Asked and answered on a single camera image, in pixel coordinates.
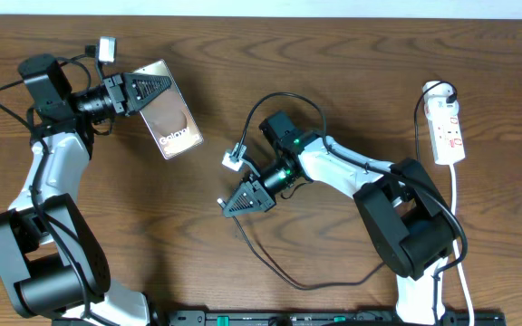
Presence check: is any Galaxy S25 Ultra smartphone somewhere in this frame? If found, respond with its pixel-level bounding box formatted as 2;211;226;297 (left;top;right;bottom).
135;60;203;159

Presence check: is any black charger cable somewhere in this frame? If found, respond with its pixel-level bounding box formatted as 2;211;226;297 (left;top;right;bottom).
216;80;459;292

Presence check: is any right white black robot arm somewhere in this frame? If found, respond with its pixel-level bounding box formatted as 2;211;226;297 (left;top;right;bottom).
218;111;467;325

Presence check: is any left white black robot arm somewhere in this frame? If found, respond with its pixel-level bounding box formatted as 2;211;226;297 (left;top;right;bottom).
0;54;172;325

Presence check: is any white power strip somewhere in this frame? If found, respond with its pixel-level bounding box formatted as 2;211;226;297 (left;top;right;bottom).
422;81;466;166

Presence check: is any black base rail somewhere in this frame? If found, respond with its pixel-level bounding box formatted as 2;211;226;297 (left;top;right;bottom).
165;309;507;326

